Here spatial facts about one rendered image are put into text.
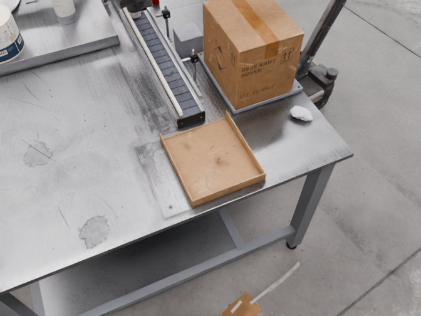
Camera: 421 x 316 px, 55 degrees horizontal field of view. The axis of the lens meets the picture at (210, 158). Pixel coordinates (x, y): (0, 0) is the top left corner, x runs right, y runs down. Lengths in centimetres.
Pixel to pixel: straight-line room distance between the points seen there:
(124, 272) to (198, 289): 39
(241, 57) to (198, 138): 32
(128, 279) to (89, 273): 18
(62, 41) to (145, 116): 53
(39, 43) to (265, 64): 96
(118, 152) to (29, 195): 32
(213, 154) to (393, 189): 138
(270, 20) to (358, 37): 200
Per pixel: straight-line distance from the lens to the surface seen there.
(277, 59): 143
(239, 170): 135
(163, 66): 164
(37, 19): 202
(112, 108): 158
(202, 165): 136
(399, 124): 284
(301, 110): 152
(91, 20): 193
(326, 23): 239
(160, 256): 188
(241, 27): 141
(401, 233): 238
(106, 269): 190
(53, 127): 157
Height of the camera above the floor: 195
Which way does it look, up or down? 54 degrees down
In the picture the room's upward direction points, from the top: straight up
